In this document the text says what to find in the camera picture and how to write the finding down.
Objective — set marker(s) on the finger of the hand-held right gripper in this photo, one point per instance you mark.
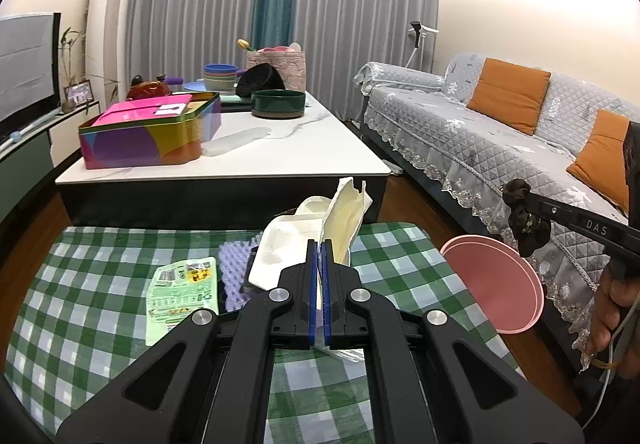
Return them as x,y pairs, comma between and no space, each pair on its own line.
575,219

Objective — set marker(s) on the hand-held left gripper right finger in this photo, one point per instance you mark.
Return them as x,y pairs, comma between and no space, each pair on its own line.
327,294

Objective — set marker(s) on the pink round bin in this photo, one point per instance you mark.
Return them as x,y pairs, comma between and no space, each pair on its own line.
490,284

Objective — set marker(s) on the yellow tulip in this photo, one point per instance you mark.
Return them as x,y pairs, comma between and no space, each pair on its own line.
243,44

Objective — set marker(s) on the pink lace basket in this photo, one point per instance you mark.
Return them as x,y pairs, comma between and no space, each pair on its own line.
292,69

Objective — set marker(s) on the person's right hand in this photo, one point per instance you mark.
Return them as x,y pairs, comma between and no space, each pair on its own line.
607,319

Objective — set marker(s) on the white marble coffee table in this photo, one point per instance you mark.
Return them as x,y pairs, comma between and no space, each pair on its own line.
280,154

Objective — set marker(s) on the green checkered tablecloth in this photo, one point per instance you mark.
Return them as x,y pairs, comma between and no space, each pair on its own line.
90,284

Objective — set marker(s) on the green bowl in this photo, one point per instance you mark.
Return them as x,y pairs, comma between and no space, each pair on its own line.
220,76

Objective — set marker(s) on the orange cushion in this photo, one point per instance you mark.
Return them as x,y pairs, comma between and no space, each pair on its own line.
602,159
507,94

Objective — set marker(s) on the dark green round container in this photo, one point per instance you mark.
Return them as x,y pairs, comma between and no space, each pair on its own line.
278,104

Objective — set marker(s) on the grey quilted sofa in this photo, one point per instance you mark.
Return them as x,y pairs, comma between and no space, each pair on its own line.
450,124

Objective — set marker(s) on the white standing air conditioner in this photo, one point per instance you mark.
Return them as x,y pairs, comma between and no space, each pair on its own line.
112,24

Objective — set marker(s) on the grey curtain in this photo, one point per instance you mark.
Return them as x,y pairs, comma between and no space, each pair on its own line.
360,14

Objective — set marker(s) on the small photo frame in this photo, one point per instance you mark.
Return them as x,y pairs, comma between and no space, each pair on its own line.
78,95

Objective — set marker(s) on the green printed packet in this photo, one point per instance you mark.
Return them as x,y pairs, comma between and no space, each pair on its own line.
180,294

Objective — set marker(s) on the flat screen television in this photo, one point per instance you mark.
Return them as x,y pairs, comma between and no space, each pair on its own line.
25,69

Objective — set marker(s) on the television cabinet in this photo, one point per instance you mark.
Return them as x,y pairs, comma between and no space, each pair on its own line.
25,164

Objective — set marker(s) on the purple foam fruit net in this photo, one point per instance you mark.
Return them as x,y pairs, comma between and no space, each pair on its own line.
235,269

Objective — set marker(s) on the bamboo plant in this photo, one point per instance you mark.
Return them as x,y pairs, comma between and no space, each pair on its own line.
70,54

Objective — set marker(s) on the white floor lamp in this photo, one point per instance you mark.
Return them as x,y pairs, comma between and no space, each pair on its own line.
419,36

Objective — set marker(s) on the black hat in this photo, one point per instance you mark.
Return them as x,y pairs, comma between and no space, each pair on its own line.
260,81

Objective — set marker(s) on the red teapot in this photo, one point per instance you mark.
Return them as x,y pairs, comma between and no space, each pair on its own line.
150,88

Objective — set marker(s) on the blue plate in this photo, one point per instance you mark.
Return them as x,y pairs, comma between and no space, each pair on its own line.
194,86

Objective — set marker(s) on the mint green tray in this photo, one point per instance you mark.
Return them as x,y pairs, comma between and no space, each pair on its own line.
232,100

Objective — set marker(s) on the dark brown hair scrunchie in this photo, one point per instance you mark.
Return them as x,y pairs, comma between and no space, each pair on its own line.
525,229

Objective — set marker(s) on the white plastic tray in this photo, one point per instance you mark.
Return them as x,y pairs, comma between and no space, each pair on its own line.
280,244

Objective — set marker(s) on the colourful metal tin box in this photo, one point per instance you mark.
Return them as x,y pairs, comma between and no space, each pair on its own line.
140,144

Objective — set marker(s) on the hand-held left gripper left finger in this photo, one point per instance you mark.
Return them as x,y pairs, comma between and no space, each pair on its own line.
313,294

